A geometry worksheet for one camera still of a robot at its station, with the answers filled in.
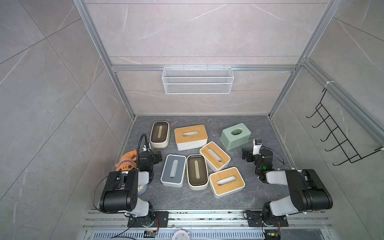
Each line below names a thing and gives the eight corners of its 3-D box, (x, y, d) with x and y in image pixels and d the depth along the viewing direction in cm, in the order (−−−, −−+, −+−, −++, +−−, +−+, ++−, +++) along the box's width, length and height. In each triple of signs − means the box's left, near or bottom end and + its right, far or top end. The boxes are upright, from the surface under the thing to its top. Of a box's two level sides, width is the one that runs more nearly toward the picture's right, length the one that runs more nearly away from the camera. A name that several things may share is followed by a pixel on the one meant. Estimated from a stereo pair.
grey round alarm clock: (140, 195, 83) (137, 193, 79) (140, 187, 86) (137, 184, 82) (148, 193, 84) (146, 191, 80) (147, 185, 86) (145, 182, 83)
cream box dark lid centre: (186, 190, 84) (185, 186, 79) (187, 159, 97) (186, 154, 91) (208, 190, 84) (208, 186, 79) (206, 159, 97) (207, 154, 91)
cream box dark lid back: (149, 148, 102) (147, 143, 97) (154, 126, 115) (152, 120, 110) (168, 148, 102) (167, 143, 97) (171, 126, 115) (170, 120, 110)
